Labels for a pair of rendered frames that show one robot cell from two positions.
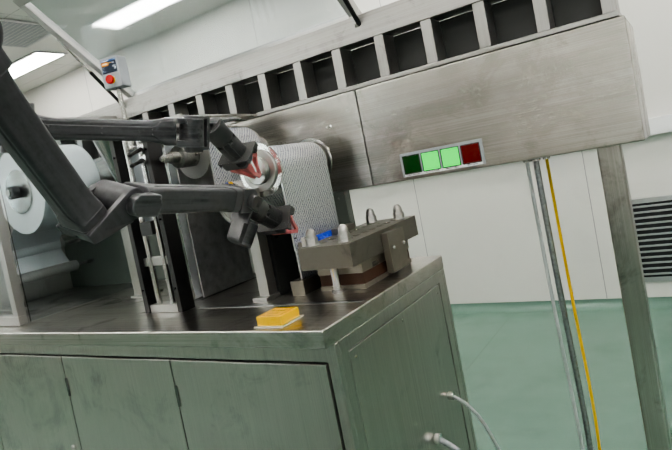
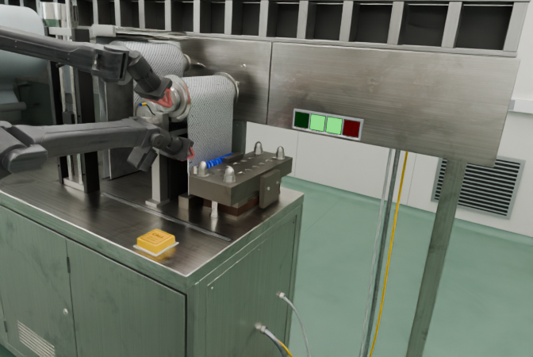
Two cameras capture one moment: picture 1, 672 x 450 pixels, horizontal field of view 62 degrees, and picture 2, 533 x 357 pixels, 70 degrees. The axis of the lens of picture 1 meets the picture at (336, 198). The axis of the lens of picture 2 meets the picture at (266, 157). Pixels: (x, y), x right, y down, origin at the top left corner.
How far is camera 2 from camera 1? 41 cm
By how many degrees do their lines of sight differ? 14
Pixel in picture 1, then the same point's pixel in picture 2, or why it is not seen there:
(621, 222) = (446, 210)
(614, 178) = (454, 177)
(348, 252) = (228, 194)
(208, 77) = not seen: outside the picture
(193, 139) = (109, 71)
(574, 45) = (467, 70)
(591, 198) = not seen: hidden behind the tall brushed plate
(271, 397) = (138, 297)
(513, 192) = not seen: hidden behind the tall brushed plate
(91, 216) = not seen: outside the picture
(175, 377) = (68, 251)
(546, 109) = (423, 115)
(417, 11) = not seen: outside the picture
